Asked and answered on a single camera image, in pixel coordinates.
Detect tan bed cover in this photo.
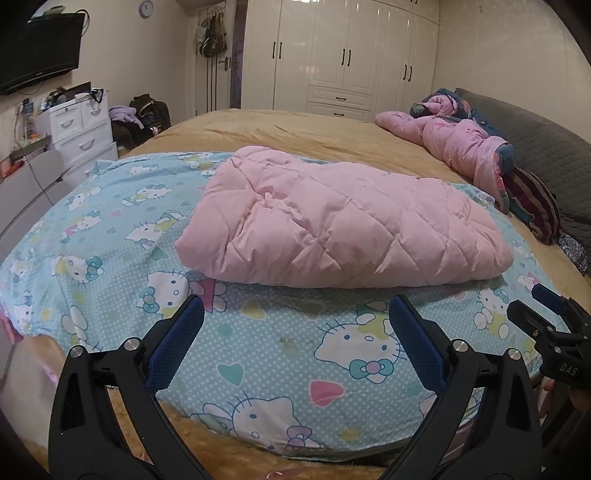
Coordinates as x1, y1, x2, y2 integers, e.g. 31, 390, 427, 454
117, 108, 591, 278

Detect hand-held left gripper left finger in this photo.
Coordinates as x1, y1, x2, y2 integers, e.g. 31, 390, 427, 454
47, 294, 206, 480

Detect striped pillow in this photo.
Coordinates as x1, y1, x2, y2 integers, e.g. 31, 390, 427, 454
501, 166, 564, 245

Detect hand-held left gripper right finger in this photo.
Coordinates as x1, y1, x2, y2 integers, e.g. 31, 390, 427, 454
389, 295, 541, 480

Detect black bag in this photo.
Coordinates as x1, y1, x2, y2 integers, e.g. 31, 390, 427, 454
129, 93, 171, 130

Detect cartoon printed blue sheet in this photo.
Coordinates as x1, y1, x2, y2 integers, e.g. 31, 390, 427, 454
0, 150, 571, 462

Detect dark floral pillow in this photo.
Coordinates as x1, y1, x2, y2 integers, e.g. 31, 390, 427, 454
556, 233, 591, 278

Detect fluffy tan blanket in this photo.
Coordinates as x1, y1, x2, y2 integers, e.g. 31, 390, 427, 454
14, 335, 384, 480

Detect pink floral quilt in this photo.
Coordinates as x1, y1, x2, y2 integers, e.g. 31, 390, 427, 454
375, 92, 515, 213

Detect purple clothes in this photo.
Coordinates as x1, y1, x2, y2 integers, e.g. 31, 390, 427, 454
108, 105, 139, 124

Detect white low cabinet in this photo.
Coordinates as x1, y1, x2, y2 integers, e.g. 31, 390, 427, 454
0, 150, 65, 252

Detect white wardrobe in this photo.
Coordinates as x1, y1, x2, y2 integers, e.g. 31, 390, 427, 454
242, 0, 439, 123

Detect white door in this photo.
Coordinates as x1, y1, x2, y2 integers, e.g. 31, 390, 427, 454
194, 0, 250, 116

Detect hanging handbags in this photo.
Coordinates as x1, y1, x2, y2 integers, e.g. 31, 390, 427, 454
198, 11, 229, 58

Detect white drawer chest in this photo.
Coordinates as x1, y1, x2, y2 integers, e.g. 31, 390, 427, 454
34, 82, 118, 188

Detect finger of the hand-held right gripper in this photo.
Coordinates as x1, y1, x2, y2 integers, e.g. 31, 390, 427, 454
531, 282, 585, 320
506, 300, 555, 346

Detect pink quilted jacket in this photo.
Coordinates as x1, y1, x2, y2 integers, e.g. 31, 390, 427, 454
175, 145, 515, 289

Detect grey quilted headboard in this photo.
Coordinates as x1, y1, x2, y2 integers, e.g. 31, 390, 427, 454
455, 88, 591, 250

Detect black television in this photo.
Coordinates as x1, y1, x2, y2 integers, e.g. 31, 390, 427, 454
0, 13, 86, 96

